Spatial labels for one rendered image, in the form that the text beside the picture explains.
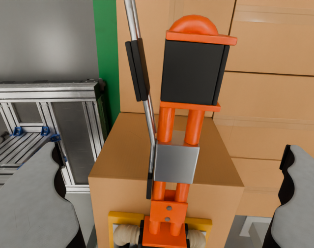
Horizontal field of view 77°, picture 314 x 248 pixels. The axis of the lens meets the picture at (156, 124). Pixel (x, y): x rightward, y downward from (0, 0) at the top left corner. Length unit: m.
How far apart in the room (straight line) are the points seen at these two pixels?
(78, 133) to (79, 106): 0.20
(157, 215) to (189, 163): 0.12
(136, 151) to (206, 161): 0.21
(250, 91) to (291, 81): 0.15
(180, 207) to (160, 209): 0.03
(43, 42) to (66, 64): 0.18
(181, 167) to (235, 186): 0.28
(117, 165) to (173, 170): 0.29
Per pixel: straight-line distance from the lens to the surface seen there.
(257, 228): 2.32
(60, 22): 1.46
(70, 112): 1.36
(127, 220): 0.61
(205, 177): 0.56
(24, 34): 1.58
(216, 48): 0.23
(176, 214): 0.38
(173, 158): 0.29
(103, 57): 1.39
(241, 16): 0.82
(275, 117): 0.98
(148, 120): 0.26
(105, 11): 1.36
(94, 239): 1.90
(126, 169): 0.56
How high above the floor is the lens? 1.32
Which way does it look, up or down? 62 degrees down
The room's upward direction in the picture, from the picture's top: 175 degrees counter-clockwise
